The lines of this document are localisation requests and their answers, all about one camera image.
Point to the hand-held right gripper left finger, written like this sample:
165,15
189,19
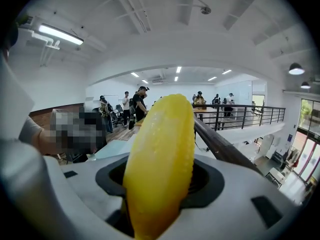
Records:
75,196

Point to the person's left forearm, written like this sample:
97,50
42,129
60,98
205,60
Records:
43,141

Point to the ceiling tube light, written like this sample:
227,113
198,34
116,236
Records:
60,34

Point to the black metal railing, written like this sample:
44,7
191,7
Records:
217,116

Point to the black pendant lamp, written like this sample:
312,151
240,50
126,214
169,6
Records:
296,69
305,85

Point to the dark curved railing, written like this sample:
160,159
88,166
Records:
225,146

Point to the glass entrance doors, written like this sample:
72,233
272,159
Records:
307,154

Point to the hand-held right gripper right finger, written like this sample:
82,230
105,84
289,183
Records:
232,209

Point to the white cabinet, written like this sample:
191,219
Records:
266,144

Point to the person's grey shirt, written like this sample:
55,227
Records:
28,127

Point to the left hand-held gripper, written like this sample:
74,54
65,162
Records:
75,134

